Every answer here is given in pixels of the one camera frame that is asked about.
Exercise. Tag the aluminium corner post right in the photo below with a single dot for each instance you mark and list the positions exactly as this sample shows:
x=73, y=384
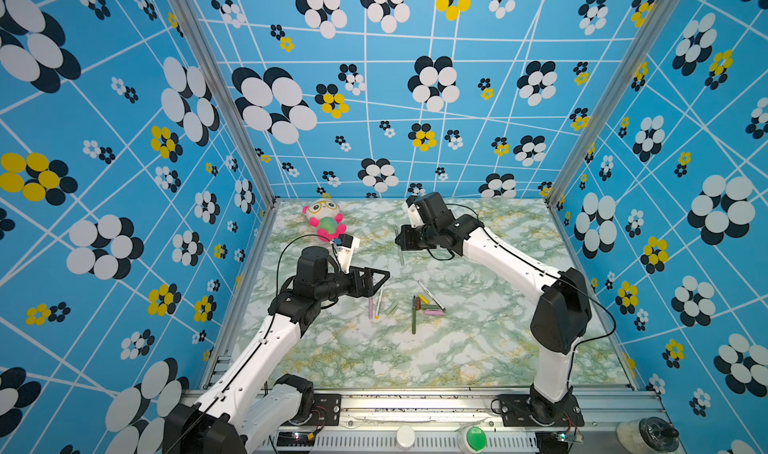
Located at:
x=635, y=55

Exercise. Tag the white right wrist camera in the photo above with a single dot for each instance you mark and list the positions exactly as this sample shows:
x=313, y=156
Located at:
x=413, y=212

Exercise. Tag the white marker pen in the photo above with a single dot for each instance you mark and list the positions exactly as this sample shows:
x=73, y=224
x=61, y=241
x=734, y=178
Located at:
x=433, y=299

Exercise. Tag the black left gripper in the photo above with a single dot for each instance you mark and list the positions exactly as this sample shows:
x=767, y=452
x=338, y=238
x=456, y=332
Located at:
x=367, y=290

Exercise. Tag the aluminium corner post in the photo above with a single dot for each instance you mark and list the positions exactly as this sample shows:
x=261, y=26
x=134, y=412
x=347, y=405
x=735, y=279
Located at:
x=203, y=54
x=635, y=55

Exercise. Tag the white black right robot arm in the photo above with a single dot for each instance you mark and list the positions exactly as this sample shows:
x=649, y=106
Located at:
x=562, y=305

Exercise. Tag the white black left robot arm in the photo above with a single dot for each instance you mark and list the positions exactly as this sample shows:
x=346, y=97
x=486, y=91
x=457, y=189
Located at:
x=234, y=415

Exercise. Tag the dark green pen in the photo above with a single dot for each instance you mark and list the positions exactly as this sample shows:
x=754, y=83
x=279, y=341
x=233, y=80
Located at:
x=413, y=317

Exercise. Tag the light green pen cap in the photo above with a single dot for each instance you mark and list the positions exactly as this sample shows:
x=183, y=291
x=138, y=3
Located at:
x=391, y=307

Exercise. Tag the white round button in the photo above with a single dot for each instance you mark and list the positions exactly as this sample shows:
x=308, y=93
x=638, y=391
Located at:
x=405, y=437

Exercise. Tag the white pen yellow tip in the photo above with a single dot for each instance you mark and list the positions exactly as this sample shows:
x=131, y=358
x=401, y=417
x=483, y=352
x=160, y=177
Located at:
x=378, y=303

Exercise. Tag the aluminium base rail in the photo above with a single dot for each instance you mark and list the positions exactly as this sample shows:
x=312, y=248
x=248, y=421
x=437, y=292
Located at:
x=369, y=420

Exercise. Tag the aluminium corner post left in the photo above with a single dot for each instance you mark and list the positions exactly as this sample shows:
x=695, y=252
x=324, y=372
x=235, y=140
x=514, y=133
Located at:
x=203, y=54

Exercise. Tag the pink white plush toy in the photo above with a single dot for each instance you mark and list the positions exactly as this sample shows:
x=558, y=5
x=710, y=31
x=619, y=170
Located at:
x=326, y=219

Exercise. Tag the green push button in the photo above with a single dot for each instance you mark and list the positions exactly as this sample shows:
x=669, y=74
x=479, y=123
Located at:
x=472, y=440

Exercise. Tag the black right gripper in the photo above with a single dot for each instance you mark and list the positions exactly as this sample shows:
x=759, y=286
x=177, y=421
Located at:
x=405, y=243

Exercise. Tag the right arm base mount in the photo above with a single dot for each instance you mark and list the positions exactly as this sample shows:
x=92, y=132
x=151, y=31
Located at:
x=520, y=410

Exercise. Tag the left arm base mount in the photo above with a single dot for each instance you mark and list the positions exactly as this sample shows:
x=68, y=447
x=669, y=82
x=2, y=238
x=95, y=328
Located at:
x=315, y=409

